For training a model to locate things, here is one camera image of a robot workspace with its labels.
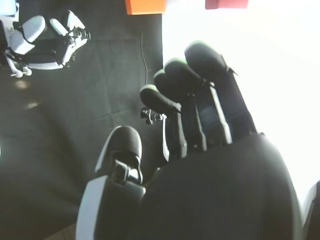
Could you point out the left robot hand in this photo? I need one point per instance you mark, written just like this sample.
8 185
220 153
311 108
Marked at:
212 195

